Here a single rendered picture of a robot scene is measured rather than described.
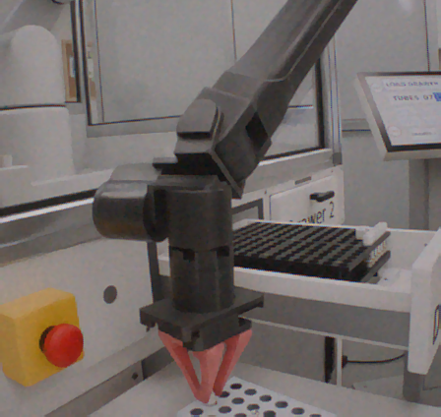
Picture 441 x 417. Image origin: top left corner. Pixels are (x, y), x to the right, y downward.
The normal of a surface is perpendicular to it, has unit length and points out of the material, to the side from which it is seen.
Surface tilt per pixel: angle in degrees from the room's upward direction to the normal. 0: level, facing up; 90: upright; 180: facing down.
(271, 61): 46
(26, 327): 90
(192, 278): 88
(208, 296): 89
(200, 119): 52
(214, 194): 90
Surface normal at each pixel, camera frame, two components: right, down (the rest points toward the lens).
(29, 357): 0.82, 0.04
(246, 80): -0.33, -0.47
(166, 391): -0.07, -0.99
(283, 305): -0.57, 0.16
